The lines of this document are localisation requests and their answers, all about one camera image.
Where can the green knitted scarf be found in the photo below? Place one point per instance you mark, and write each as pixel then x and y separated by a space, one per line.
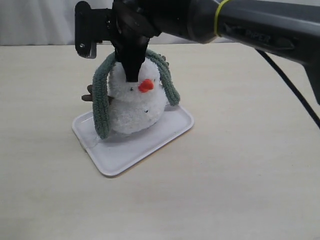
pixel 100 100

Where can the white backdrop curtain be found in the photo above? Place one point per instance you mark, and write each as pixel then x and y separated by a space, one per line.
pixel 37 22

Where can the white plush snowman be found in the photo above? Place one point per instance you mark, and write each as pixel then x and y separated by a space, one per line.
pixel 137 105

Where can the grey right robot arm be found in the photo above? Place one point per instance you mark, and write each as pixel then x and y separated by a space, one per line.
pixel 288 30

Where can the white plastic tray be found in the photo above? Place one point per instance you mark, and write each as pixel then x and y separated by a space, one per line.
pixel 118 153

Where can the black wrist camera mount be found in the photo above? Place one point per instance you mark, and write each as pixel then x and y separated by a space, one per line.
pixel 92 26

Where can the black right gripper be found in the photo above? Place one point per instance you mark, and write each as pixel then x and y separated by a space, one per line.
pixel 141 20

